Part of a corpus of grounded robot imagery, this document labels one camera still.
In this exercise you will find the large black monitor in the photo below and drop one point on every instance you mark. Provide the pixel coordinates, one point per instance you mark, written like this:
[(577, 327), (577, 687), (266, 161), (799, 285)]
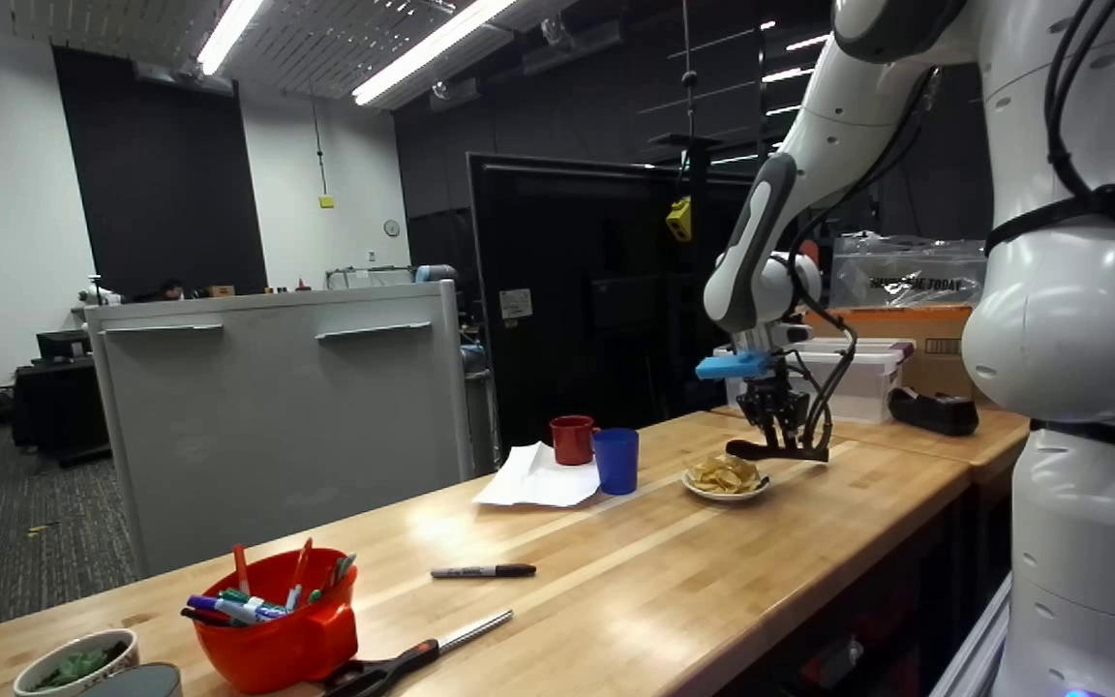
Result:
[(599, 297)]

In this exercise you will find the yellow tortilla chips pile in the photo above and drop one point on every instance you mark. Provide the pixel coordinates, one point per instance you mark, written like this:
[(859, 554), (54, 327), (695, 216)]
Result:
[(725, 473)]

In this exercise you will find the red bucket with tools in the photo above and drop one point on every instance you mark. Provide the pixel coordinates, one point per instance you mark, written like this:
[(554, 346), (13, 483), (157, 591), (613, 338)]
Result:
[(281, 638)]

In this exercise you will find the black camera stand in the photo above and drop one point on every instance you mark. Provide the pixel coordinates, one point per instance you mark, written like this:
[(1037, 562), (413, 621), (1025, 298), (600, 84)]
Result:
[(689, 149)]

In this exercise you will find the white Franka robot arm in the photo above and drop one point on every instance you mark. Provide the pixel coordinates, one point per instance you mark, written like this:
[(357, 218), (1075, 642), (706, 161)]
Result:
[(1075, 334)]

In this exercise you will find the small yellow wall sign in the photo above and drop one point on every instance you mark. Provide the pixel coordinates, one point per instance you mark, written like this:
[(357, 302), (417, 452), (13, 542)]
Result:
[(325, 199)]

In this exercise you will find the long ceiling light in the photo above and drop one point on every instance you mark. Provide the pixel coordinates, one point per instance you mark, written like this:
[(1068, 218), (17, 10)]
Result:
[(230, 34), (434, 47)]

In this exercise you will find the red plastic cup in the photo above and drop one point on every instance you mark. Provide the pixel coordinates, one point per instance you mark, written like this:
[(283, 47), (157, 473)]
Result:
[(569, 438)]

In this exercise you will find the white paper napkin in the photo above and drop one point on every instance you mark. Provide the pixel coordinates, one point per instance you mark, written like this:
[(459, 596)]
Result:
[(533, 476)]

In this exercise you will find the yellow hanging tag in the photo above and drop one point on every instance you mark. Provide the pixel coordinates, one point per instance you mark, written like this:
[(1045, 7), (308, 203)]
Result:
[(680, 218)]

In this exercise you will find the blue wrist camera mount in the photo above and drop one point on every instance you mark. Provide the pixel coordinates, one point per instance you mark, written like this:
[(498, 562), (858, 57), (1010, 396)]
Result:
[(734, 364)]

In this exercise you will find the large black wall screen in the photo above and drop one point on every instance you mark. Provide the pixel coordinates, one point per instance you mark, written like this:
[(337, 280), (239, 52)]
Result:
[(157, 169)]

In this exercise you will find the orange pen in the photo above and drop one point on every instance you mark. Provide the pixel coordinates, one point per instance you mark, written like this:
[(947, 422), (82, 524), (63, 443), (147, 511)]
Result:
[(304, 560), (243, 565)]

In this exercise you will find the black background desk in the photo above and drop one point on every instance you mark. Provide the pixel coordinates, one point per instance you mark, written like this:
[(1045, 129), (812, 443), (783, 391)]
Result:
[(58, 408)]

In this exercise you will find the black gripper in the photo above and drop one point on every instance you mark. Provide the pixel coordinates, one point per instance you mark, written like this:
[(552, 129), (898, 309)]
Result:
[(788, 385)]

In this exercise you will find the brown cardboard box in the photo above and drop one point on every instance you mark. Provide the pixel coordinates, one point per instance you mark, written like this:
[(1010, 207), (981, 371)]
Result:
[(938, 371)]

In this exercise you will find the bowl of yellow food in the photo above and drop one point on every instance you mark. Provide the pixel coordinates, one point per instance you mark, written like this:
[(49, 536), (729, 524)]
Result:
[(745, 494)]

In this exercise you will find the clear plastic storage bin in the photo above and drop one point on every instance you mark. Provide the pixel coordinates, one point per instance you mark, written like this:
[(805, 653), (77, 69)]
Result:
[(874, 376)]

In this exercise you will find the grey partition cabinet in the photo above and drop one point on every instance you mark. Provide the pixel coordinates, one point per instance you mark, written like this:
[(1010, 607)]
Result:
[(281, 411)]

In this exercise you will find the purple marker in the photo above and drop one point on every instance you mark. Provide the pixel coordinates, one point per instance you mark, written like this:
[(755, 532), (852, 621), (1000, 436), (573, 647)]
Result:
[(212, 607)]

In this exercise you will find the blue plastic cup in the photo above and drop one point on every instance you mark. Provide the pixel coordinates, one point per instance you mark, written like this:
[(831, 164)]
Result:
[(615, 457)]

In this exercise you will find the clear plastic bag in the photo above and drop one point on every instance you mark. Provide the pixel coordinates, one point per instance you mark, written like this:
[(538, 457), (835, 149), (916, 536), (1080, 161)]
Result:
[(912, 263)]

